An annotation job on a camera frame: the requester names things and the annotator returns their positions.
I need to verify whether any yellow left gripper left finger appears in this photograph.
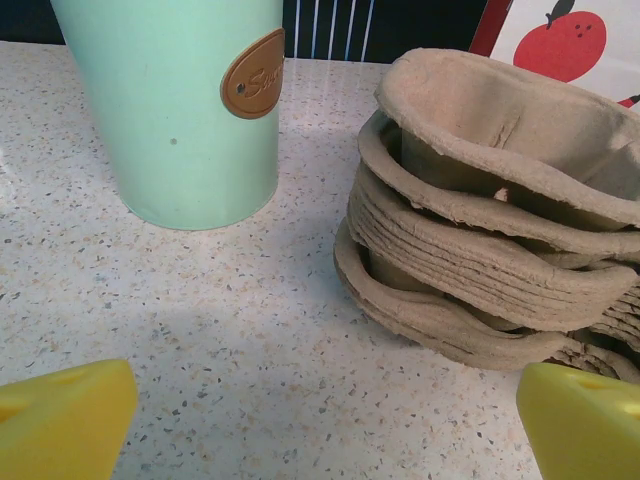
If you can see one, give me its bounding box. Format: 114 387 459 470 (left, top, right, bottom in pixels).
0 358 139 480

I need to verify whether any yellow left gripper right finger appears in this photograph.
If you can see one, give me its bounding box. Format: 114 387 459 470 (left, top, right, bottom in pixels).
517 362 640 480

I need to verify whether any brown pulp cup carrier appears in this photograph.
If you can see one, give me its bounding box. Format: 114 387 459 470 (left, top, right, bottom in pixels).
374 48 640 226

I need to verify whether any white red paper gift bag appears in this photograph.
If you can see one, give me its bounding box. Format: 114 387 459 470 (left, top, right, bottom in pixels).
468 0 640 109

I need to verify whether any stack of pulp cup carriers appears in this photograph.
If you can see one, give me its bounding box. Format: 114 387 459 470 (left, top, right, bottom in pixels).
333 119 640 386

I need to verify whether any mint green straw holder cup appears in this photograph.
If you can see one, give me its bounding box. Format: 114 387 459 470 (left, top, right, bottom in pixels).
49 0 286 231

